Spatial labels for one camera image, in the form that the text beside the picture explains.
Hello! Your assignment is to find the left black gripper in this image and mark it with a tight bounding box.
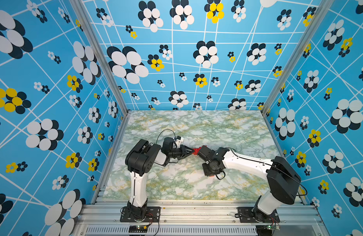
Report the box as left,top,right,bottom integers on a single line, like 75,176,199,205
169,146,194,160

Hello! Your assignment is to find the red long lego brick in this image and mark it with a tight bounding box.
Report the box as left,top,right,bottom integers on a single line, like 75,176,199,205
193,148,200,155

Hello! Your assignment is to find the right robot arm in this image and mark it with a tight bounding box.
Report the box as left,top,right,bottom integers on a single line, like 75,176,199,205
198,146,301,223

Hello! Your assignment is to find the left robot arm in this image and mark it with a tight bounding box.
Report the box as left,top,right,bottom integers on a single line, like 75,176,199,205
123,136,195,220

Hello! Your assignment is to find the right circuit board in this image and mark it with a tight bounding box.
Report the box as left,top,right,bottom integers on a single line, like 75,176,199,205
256,225,280,236

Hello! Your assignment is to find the left black circuit board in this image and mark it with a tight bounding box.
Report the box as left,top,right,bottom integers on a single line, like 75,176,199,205
128,225,149,235

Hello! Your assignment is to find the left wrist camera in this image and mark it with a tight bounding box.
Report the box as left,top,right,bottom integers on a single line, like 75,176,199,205
175,136,184,148

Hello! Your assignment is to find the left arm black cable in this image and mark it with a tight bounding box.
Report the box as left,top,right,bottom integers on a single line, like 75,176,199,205
155,129,177,148

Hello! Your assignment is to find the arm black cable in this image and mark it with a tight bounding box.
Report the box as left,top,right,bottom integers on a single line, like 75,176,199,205
155,129,177,148
215,147,308,197

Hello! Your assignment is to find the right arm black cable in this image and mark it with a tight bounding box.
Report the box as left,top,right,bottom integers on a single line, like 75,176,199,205
215,147,308,197

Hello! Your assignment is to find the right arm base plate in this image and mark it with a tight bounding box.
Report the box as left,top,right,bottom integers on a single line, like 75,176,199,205
234,207,280,223

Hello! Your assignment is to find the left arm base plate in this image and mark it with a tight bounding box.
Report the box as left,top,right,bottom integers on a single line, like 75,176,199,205
119,206,161,223

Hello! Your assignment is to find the left aluminium corner post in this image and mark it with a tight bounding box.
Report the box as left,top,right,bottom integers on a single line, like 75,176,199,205
70,0,128,117

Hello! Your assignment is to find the aluminium corner post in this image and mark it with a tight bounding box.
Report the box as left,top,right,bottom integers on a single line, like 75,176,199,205
70,0,128,117
262,0,335,118

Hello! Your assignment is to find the aluminium front rail frame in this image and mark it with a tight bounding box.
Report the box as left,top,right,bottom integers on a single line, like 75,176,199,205
73,199,329,236

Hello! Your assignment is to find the right aluminium corner post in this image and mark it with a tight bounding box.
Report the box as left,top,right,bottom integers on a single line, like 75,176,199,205
262,0,335,118

